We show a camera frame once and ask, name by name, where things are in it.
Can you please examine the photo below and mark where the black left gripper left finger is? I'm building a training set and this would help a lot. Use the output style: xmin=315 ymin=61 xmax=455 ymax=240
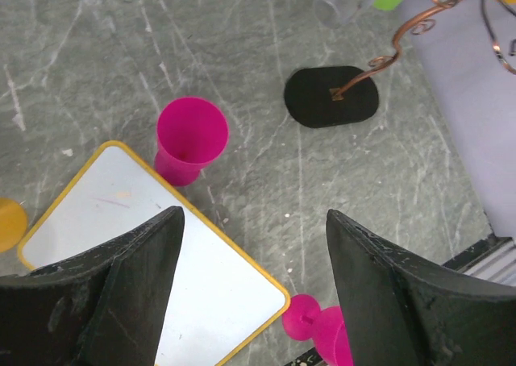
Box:
xmin=1 ymin=206 xmax=185 ymax=365

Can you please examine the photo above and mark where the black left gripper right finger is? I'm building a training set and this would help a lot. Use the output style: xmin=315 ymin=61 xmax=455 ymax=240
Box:
xmin=326 ymin=210 xmax=515 ymax=365

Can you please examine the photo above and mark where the pink wine glass front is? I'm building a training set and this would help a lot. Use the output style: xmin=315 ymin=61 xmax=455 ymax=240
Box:
xmin=281 ymin=294 xmax=353 ymax=365

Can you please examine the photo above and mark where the pink wine glass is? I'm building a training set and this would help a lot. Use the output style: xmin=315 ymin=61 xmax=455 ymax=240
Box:
xmin=154 ymin=97 xmax=230 ymax=186
xmin=281 ymin=294 xmax=353 ymax=365

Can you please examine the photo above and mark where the yellow-framed whiteboard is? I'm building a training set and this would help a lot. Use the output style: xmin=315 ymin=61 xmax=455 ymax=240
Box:
xmin=18 ymin=141 xmax=290 ymax=365

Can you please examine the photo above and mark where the aluminium mounting rail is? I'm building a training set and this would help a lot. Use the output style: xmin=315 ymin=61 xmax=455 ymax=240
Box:
xmin=288 ymin=235 xmax=515 ymax=365

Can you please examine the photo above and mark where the copper wire glass rack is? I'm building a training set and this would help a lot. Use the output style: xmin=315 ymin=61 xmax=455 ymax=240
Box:
xmin=283 ymin=0 xmax=516 ymax=130

